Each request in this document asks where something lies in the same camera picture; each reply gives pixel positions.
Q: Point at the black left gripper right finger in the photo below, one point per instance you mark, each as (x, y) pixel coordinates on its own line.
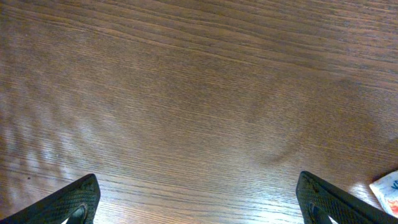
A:
(323, 202)

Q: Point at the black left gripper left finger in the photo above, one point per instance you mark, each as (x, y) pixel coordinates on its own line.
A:
(75, 203)

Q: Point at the small orange box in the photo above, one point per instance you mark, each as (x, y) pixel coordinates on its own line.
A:
(385, 190)

